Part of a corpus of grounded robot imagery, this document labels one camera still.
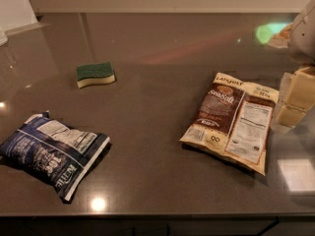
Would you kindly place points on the green and yellow sponge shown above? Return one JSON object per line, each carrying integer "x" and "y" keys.
{"x": 95, "y": 74}

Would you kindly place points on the brown chip bag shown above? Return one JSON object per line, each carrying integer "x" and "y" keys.
{"x": 233, "y": 122}

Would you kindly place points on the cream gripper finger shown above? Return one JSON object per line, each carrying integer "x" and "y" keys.
{"x": 301, "y": 93}
{"x": 289, "y": 116}

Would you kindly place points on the white object at left edge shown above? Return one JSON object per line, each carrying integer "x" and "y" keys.
{"x": 3, "y": 37}

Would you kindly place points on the blue chip bag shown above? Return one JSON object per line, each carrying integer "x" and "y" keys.
{"x": 56, "y": 152}

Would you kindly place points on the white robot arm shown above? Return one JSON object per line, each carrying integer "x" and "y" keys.
{"x": 301, "y": 49}

